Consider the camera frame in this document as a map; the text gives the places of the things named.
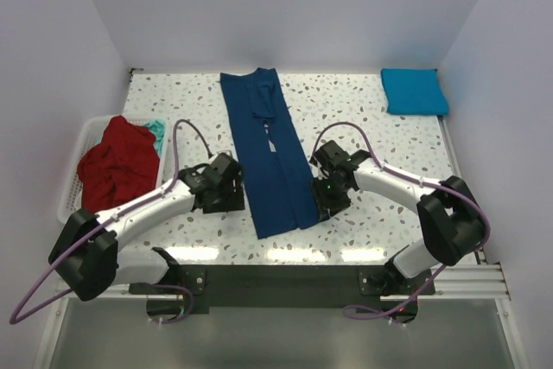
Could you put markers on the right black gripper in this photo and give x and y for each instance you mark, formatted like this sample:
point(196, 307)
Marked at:
point(322, 201)

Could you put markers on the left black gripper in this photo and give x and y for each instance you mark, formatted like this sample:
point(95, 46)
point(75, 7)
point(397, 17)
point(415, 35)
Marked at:
point(234, 200)

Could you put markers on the dark blue t shirt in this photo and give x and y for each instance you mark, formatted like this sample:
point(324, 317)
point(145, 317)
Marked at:
point(277, 174)

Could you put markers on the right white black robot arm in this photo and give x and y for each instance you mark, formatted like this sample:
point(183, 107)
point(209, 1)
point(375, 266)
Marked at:
point(451, 222)

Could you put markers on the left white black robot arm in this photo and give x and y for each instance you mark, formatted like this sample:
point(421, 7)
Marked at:
point(88, 253)

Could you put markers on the mint green t shirt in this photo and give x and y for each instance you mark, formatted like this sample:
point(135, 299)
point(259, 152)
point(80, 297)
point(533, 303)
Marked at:
point(157, 128)

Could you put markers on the red t shirt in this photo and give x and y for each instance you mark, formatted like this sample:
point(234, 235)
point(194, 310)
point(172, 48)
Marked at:
point(121, 167)

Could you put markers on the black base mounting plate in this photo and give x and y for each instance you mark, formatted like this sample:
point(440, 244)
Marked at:
point(197, 289)

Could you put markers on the white plastic laundry basket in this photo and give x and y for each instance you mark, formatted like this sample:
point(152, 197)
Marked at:
point(90, 135)

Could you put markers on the folded light blue t shirt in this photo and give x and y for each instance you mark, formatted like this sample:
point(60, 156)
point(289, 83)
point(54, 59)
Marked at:
point(413, 92)

